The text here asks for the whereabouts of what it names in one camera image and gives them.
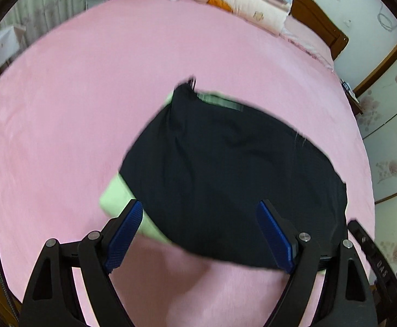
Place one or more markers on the white cabinet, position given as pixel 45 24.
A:
pixel 0 51

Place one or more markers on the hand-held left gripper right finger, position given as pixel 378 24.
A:
pixel 275 235

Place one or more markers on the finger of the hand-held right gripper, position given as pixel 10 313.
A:
pixel 360 236

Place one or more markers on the wooden headboard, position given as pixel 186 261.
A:
pixel 324 20

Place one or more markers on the pink bed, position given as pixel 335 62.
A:
pixel 65 126

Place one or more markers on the floral wardrobe door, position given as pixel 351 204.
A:
pixel 389 109

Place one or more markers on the white ribbed curtain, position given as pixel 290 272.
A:
pixel 55 3

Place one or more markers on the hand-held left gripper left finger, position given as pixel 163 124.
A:
pixel 123 235

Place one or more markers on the pink quilt with orange print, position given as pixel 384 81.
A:
pixel 246 3

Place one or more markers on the light green navy hoodie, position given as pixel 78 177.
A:
pixel 218 163

